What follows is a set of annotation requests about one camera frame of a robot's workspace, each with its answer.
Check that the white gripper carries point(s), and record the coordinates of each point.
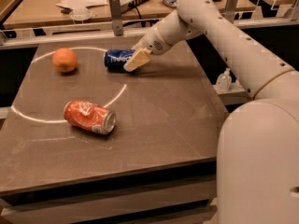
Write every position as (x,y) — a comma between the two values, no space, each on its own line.
(151,44)

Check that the blue pepsi can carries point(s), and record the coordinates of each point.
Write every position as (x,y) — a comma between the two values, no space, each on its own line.
(115,59)

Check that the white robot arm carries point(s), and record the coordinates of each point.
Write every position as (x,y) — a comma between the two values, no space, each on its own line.
(258,149)

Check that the crushed red soda can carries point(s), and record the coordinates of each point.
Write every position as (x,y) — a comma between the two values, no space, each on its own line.
(90,117)

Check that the grey power strip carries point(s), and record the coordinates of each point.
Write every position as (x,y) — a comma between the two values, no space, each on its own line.
(130,4)

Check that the clear round lid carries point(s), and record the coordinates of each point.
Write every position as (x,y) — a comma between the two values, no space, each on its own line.
(80,14)

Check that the white papers on desk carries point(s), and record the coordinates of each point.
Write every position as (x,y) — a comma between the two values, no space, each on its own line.
(81,3)

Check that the orange fruit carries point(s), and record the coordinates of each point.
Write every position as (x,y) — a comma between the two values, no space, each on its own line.
(65,60)

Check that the clear sanitizer bottle left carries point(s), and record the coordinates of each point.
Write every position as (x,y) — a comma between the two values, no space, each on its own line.
(224,81)

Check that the wooden back desk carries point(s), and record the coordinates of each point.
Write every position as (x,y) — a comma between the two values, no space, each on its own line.
(39,13)

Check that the grey metal post left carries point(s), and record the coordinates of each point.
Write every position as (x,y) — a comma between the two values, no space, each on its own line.
(115,11)

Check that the grey metal post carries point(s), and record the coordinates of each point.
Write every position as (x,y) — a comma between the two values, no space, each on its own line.
(229,11)
(115,11)

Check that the grey metal post right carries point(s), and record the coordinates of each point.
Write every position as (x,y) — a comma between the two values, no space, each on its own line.
(229,11)

